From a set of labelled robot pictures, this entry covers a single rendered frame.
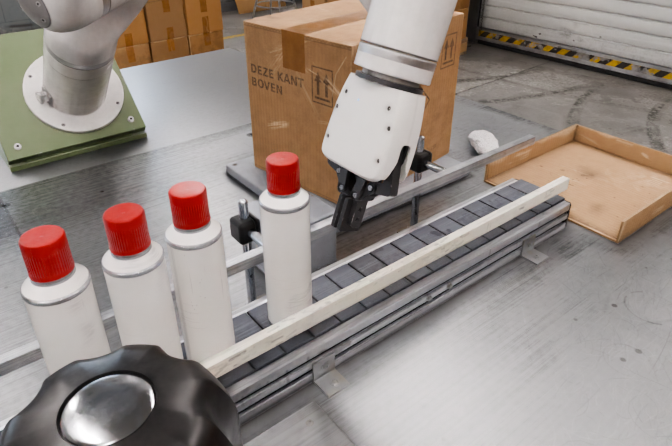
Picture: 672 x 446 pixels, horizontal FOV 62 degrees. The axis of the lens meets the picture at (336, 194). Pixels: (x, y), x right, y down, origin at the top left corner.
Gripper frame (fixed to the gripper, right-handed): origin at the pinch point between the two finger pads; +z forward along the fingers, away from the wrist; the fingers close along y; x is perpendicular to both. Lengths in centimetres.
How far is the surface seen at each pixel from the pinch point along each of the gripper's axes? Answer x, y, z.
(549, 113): 301, -139, -7
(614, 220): 52, 9, -2
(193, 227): -20.0, 1.1, 0.8
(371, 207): 7.1, -3.3, 0.8
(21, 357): -31.1, -3.3, 15.2
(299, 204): -9.4, 2.0, -1.8
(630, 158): 74, -1, -11
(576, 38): 394, -189, -65
